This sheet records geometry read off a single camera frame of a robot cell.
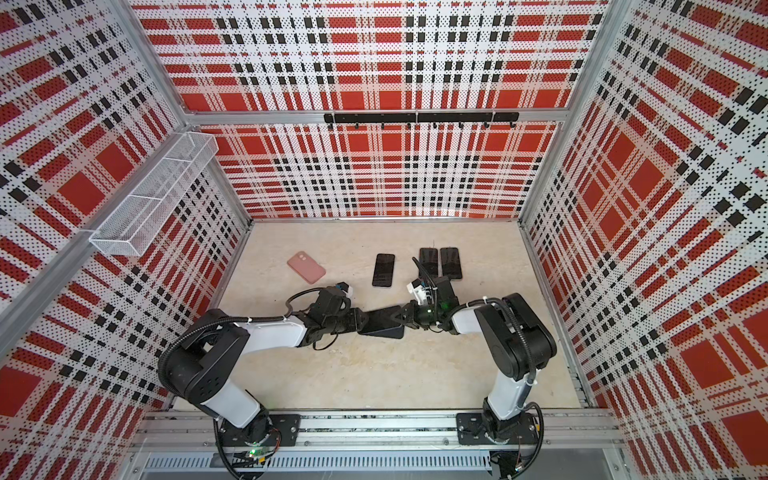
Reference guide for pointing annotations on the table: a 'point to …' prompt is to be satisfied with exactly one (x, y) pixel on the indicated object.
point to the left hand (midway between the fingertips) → (366, 324)
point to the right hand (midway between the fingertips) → (393, 321)
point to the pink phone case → (306, 267)
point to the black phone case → (392, 332)
